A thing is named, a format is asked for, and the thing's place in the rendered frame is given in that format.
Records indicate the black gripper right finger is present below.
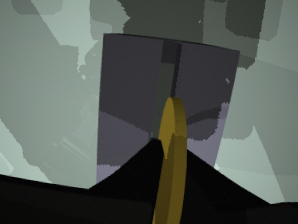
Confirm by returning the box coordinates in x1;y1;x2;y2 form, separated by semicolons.
180;149;298;224

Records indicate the gold coin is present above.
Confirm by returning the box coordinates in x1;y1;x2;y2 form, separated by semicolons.
153;97;186;224

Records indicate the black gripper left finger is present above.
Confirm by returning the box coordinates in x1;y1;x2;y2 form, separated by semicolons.
0;139;165;224

